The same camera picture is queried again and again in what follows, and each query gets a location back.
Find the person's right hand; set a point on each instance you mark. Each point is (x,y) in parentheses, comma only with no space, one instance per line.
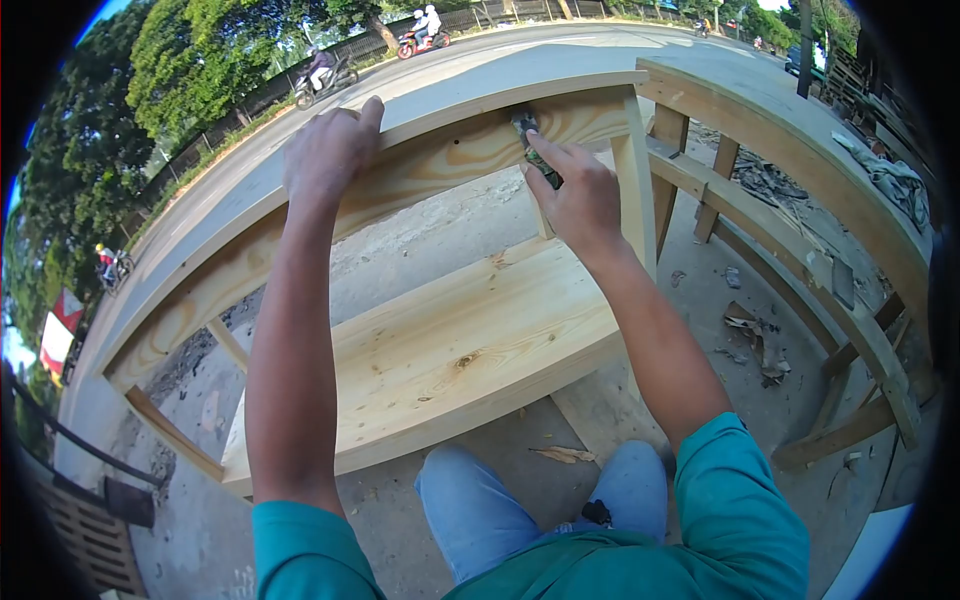
(581,202)

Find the person's left hand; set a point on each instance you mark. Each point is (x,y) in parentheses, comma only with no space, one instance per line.
(322,161)

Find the person's left thumb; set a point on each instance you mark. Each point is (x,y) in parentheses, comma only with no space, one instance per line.
(371,118)

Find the person's right index finger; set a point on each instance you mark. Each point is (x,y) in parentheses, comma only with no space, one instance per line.
(547,148)

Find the person's left fingers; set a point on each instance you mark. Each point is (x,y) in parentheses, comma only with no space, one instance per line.
(328,117)

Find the person's right thumb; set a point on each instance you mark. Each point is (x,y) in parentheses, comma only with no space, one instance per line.
(538,187)

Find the green black sanding piece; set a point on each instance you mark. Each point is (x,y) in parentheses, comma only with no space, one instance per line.
(524,121)

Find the grey motorbike with rider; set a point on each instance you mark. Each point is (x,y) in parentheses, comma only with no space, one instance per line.
(324,75)

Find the red motorbike with riders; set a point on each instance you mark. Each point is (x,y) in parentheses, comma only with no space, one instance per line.
(421,36)

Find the pine wood shelf table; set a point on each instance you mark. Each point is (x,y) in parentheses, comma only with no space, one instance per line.
(465,337)

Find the parked dark car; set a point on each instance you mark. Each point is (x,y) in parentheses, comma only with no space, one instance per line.
(796,61)

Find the motorbike with yellow-helmet rider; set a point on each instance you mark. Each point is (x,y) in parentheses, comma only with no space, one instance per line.
(111,267)

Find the wood shaving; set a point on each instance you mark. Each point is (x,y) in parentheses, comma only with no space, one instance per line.
(564,454)

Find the dark vertical pole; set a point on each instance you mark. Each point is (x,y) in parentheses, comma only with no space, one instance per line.
(805,45)

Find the torn cardboard scraps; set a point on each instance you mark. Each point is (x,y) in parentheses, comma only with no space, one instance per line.
(765,349)

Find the stack of dark pallets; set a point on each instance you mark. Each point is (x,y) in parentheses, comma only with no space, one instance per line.
(862,90)

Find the person's legs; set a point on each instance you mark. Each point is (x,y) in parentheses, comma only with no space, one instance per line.
(480,510)

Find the red white flag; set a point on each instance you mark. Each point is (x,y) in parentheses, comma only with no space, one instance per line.
(60,337)

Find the grey crumpled cloth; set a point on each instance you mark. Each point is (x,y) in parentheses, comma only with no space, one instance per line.
(896,184)

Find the person's body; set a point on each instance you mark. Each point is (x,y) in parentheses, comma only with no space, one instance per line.
(675,540)

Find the wooden slat pallet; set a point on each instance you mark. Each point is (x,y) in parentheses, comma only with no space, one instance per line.
(94,540)

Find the unfinished wooden table frame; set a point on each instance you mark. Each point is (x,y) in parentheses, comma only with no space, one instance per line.
(787,142)

